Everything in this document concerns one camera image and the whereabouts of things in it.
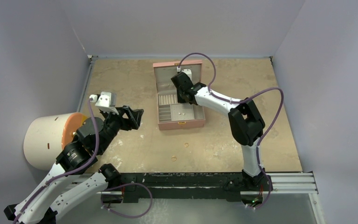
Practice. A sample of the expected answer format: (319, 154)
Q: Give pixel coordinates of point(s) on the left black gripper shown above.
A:
(134, 115)

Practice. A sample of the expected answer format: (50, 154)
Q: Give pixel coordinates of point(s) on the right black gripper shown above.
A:
(179, 82)

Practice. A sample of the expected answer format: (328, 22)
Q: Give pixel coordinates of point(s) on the pink jewelry box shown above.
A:
(174, 112)

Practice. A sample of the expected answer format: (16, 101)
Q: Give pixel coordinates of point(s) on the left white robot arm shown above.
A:
(49, 201)

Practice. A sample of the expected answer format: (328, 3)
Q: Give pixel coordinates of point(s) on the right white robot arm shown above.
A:
(246, 122)

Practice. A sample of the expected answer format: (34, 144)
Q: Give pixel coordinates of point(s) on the white cylinder orange lid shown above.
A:
(47, 136)

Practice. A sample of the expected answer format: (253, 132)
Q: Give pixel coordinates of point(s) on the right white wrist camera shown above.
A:
(188, 72)

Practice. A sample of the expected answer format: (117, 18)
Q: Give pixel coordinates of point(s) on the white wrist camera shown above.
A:
(105, 101)
(188, 72)

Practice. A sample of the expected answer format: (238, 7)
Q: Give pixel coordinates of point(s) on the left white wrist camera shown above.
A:
(105, 101)

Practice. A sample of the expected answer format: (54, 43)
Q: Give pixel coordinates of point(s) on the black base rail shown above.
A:
(229, 186)

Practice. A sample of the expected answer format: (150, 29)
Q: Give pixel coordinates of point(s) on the aluminium rail frame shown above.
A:
(293, 183)

